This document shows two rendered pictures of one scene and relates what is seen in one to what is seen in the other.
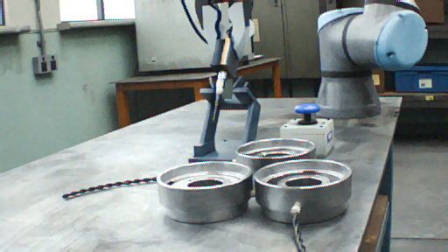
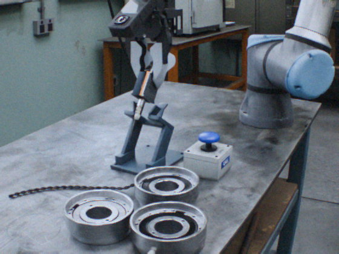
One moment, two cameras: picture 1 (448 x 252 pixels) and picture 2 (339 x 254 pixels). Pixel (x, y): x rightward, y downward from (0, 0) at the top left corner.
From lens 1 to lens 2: 0.21 m
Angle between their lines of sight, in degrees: 10
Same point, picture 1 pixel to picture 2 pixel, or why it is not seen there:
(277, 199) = (140, 242)
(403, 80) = not seen: outside the picture
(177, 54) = not seen: hidden behind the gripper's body
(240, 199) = (118, 232)
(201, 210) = (88, 237)
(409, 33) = (316, 70)
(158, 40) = not seen: hidden behind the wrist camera
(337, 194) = (185, 246)
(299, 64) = (266, 31)
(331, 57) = (253, 74)
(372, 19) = (287, 52)
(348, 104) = (264, 117)
